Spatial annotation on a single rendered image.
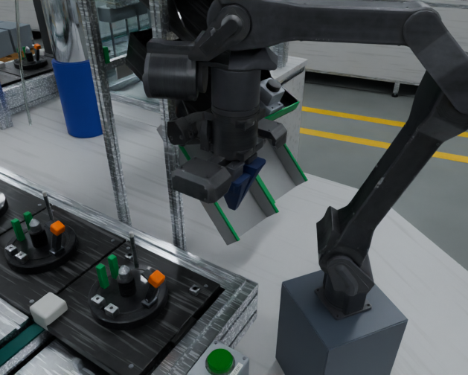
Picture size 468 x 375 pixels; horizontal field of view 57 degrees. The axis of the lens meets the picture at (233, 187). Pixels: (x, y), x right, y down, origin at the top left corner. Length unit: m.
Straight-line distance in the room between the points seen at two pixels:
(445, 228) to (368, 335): 2.15
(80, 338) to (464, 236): 2.33
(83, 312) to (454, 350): 0.70
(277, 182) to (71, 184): 0.66
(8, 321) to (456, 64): 0.79
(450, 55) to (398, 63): 3.98
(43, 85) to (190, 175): 1.60
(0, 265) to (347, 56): 3.93
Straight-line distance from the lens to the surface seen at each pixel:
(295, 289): 0.71
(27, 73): 2.09
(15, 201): 1.17
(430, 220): 2.82
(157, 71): 0.50
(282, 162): 1.07
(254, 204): 0.95
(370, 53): 4.46
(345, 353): 0.68
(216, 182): 0.48
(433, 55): 0.49
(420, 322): 1.00
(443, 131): 0.53
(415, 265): 1.12
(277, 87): 0.89
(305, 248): 1.09
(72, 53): 1.57
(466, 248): 2.70
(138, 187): 1.32
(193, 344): 0.77
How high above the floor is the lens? 1.57
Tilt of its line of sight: 33 degrees down
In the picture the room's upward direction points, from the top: straight up
